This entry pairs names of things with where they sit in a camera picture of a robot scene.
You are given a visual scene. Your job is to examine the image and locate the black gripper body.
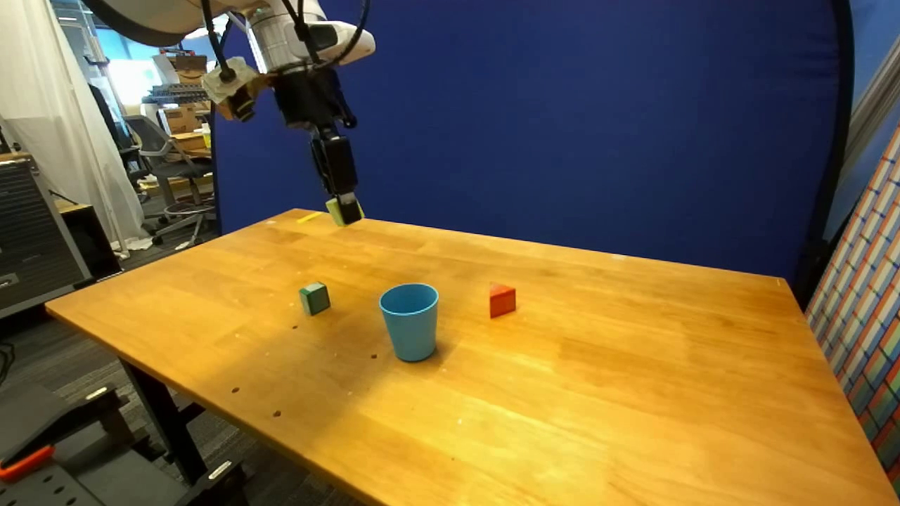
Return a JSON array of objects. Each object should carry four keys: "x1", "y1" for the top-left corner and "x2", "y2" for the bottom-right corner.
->
[{"x1": 272, "y1": 65, "x2": 361, "y2": 134}]

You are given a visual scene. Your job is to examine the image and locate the green cube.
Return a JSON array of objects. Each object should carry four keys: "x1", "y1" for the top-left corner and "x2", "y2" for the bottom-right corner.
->
[{"x1": 299, "y1": 282, "x2": 334, "y2": 317}]

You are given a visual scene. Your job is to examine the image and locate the light blue cup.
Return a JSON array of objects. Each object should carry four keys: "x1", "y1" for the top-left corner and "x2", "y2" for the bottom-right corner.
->
[{"x1": 377, "y1": 282, "x2": 442, "y2": 364}]

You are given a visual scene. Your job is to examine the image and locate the red cube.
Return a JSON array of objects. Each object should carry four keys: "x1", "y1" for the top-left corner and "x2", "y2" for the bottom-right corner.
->
[{"x1": 487, "y1": 283, "x2": 520, "y2": 320}]

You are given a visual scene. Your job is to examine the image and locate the office chair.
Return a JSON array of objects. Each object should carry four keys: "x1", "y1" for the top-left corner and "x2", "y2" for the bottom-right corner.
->
[{"x1": 124, "y1": 113, "x2": 219, "y2": 248}]

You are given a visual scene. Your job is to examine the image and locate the blue round backdrop screen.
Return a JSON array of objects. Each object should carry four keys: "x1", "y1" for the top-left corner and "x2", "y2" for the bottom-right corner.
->
[{"x1": 212, "y1": 0, "x2": 854, "y2": 305}]

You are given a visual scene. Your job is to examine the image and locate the white curtain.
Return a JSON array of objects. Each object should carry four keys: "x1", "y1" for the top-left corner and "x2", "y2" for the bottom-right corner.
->
[{"x1": 0, "y1": 0, "x2": 154, "y2": 259}]

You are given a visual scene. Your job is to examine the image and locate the black table leg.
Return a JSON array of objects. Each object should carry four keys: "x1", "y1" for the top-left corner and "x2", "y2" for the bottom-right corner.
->
[{"x1": 119, "y1": 357, "x2": 212, "y2": 488}]

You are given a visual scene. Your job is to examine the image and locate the black equipment case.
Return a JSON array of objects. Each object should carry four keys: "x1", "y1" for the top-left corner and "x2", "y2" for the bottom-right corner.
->
[{"x1": 0, "y1": 152, "x2": 92, "y2": 320}]

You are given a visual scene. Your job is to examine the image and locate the black floor stand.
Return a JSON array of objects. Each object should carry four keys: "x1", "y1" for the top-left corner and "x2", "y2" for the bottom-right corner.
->
[{"x1": 0, "y1": 376, "x2": 247, "y2": 506}]

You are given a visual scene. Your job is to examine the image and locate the colourful checkered board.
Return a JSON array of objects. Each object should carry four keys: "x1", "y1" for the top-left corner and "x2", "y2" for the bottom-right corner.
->
[{"x1": 805, "y1": 127, "x2": 900, "y2": 495}]

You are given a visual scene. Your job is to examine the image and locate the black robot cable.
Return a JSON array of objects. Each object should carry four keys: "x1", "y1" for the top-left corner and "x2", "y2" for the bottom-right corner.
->
[{"x1": 197, "y1": 0, "x2": 373, "y2": 78}]

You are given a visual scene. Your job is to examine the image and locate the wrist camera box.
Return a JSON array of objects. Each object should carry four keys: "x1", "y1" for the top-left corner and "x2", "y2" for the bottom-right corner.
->
[{"x1": 200, "y1": 54, "x2": 262, "y2": 124}]

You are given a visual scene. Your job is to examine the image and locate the red handled tool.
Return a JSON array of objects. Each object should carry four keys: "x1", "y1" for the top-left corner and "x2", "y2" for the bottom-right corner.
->
[{"x1": 0, "y1": 443, "x2": 57, "y2": 487}]

